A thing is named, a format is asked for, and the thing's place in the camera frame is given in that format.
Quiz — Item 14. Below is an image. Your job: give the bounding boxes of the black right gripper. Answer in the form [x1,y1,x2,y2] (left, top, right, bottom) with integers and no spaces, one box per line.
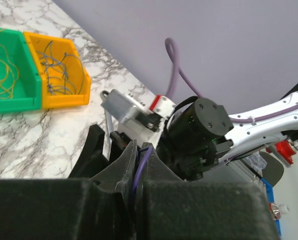
[156,96,233,181]

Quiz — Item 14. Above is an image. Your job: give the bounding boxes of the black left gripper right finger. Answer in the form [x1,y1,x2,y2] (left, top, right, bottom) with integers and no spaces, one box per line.
[135,150,279,240]

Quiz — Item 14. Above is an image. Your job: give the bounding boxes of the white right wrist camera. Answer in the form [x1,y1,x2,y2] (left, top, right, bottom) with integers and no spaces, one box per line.
[100,89,176,146]

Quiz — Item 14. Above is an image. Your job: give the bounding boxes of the green plastic bin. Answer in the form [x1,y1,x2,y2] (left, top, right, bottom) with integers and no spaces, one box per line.
[0,28,42,114]

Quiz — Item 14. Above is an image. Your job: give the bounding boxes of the clear plastic bottle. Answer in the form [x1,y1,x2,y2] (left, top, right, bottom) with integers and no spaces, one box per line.
[269,202,290,220]

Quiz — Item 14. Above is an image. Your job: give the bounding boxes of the blue wires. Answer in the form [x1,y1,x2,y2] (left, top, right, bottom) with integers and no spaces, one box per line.
[37,41,86,96]

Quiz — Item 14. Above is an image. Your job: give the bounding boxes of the yellow plastic bin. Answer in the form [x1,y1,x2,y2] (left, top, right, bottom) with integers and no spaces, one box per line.
[24,31,91,109]

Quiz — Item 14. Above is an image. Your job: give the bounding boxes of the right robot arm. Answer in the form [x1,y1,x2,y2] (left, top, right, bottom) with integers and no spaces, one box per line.
[70,84,298,181]

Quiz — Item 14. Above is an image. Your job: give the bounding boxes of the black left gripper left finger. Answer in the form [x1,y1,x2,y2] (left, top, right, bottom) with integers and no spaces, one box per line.
[0,141,137,240]

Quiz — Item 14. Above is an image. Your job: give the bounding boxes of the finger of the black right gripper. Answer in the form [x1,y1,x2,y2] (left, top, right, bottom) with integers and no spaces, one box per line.
[68,124,110,179]

